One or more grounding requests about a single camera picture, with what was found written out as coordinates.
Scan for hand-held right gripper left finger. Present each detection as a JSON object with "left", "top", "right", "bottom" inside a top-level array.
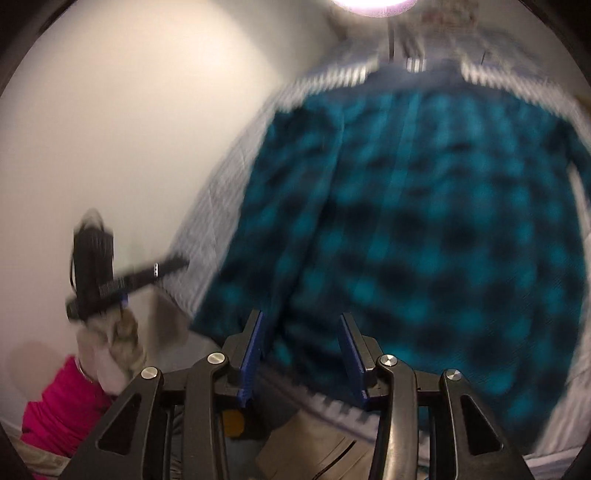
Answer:
[{"left": 58, "top": 310, "right": 266, "bottom": 480}]

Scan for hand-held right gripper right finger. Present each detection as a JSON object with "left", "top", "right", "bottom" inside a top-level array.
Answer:
[{"left": 337, "top": 313, "right": 532, "bottom": 480}]

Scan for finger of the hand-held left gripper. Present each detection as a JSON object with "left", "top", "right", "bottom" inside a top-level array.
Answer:
[{"left": 111, "top": 257, "right": 190, "bottom": 296}]

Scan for person's left forearm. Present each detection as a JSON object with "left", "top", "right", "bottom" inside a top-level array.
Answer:
[{"left": 21, "top": 355, "right": 116, "bottom": 457}]

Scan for person's left hand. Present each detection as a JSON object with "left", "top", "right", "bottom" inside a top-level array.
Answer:
[{"left": 76, "top": 305, "right": 148, "bottom": 398}]

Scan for grey striped quilt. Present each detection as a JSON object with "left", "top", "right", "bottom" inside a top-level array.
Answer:
[{"left": 161, "top": 28, "right": 591, "bottom": 472}]

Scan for beige cloth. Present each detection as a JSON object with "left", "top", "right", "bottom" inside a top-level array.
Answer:
[{"left": 259, "top": 408, "right": 384, "bottom": 480}]

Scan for black tripod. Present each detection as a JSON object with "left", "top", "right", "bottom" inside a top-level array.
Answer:
[{"left": 388, "top": 16, "right": 428, "bottom": 75}]

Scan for patterned pillows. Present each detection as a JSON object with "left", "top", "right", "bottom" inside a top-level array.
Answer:
[{"left": 420, "top": 2, "right": 481, "bottom": 33}]

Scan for ring light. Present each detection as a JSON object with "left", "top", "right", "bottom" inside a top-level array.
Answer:
[{"left": 330, "top": 0, "right": 419, "bottom": 17}]

